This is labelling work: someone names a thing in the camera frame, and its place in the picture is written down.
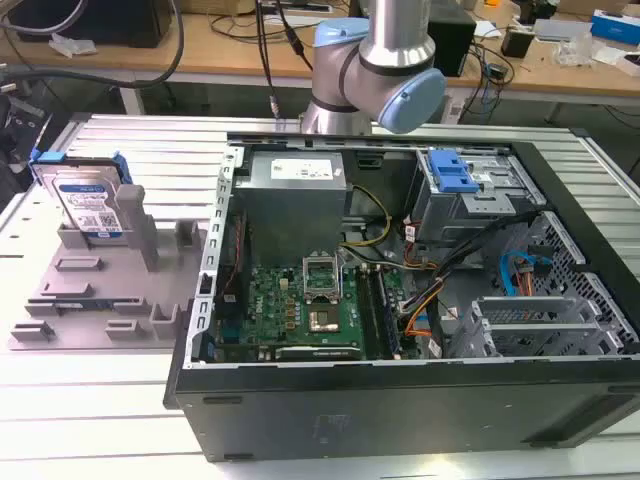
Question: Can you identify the blue disk bay latch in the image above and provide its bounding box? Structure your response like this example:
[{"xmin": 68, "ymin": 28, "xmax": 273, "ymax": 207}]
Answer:
[{"xmin": 426, "ymin": 148, "xmax": 479, "ymax": 196}]

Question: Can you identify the silver disk bay cage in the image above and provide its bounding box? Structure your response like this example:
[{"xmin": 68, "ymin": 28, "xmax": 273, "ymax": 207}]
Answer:
[{"xmin": 407, "ymin": 147, "xmax": 549, "ymax": 246}]

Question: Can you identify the hard disk in blue carrier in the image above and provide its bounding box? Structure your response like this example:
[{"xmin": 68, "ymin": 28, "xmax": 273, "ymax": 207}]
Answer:
[{"xmin": 29, "ymin": 150, "xmax": 133, "ymax": 248}]

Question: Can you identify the grey power supply unit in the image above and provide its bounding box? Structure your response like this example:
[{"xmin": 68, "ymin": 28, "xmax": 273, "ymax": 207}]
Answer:
[{"xmin": 232, "ymin": 150, "xmax": 354, "ymax": 267}]

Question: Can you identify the socket cover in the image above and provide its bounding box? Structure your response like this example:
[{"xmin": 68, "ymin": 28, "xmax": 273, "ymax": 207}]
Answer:
[{"xmin": 301, "ymin": 255, "xmax": 342, "ymax": 304}]

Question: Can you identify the green motherboard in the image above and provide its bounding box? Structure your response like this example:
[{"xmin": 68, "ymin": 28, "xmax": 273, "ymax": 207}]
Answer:
[{"xmin": 212, "ymin": 259, "xmax": 401, "ymax": 362}]

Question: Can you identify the CPU socket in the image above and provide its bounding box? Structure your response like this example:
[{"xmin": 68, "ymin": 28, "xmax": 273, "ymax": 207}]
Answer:
[{"xmin": 306, "ymin": 307, "xmax": 343, "ymax": 335}]

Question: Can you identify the black graphics card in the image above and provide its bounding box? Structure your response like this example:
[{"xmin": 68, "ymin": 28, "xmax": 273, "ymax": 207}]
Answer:
[{"xmin": 273, "ymin": 345, "xmax": 362, "ymax": 362}]

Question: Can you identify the black open PC case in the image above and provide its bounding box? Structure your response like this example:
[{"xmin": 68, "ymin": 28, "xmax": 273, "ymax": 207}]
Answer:
[{"xmin": 164, "ymin": 130, "xmax": 640, "ymax": 464}]

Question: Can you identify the grey parts rack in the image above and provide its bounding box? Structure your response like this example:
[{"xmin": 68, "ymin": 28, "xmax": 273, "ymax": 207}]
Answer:
[{"xmin": 7, "ymin": 185, "xmax": 211, "ymax": 353}]

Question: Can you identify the wooden desk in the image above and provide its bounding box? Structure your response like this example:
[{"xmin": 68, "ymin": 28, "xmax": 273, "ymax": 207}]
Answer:
[{"xmin": 0, "ymin": 9, "xmax": 640, "ymax": 99}]

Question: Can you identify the black computer tower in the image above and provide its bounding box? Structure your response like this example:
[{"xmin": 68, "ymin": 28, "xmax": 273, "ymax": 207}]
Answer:
[{"xmin": 427, "ymin": 8, "xmax": 478, "ymax": 78}]

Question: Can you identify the RAM stick on rack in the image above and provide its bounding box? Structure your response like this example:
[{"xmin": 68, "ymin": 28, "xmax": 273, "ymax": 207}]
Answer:
[{"xmin": 27, "ymin": 298, "xmax": 143, "ymax": 309}]

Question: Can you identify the small black cube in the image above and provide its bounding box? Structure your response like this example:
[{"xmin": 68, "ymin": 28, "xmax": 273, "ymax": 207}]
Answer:
[{"xmin": 501, "ymin": 25, "xmax": 536, "ymax": 59}]

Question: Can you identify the black box on desk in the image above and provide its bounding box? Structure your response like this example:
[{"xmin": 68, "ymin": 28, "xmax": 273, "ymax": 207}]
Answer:
[{"xmin": 6, "ymin": 0, "xmax": 174, "ymax": 50}]

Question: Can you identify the blue white cardboard box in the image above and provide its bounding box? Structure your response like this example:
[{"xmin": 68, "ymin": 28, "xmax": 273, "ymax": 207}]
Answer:
[{"xmin": 590, "ymin": 8, "xmax": 640, "ymax": 48}]

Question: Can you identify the yellow black power wire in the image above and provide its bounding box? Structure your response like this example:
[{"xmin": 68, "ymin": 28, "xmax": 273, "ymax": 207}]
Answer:
[{"xmin": 339, "ymin": 184, "xmax": 393, "ymax": 248}]

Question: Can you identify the orange wire bundle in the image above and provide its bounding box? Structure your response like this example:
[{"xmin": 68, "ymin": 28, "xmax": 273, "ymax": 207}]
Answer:
[{"xmin": 403, "ymin": 308, "xmax": 432, "ymax": 340}]

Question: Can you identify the blue SATA wire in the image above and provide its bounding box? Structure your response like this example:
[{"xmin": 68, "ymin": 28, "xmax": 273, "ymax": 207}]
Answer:
[{"xmin": 498, "ymin": 248, "xmax": 552, "ymax": 301}]

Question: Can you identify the thick black cable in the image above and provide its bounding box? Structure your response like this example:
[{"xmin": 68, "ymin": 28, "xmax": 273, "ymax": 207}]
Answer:
[{"xmin": 0, "ymin": 0, "xmax": 185, "ymax": 91}]

